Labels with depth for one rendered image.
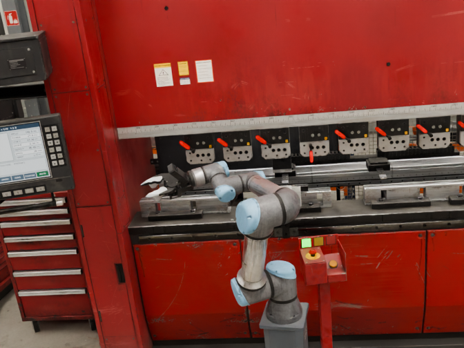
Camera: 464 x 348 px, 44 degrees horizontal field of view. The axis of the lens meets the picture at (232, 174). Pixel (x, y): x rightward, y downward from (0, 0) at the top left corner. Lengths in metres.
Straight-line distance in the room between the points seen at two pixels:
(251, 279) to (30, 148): 1.18
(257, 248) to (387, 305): 1.39
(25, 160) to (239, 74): 1.10
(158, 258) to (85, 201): 0.51
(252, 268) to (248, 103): 1.06
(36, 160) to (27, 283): 1.32
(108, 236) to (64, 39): 1.02
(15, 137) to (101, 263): 0.87
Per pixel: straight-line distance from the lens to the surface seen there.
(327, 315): 3.00
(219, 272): 3.18
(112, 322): 3.35
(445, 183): 3.17
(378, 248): 3.11
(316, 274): 2.80
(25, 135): 2.70
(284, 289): 2.30
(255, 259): 2.10
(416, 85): 2.96
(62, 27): 2.83
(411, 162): 3.42
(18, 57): 2.66
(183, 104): 2.95
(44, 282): 3.82
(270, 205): 1.94
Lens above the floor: 2.14
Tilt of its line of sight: 20 degrees down
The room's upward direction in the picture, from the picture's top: 6 degrees counter-clockwise
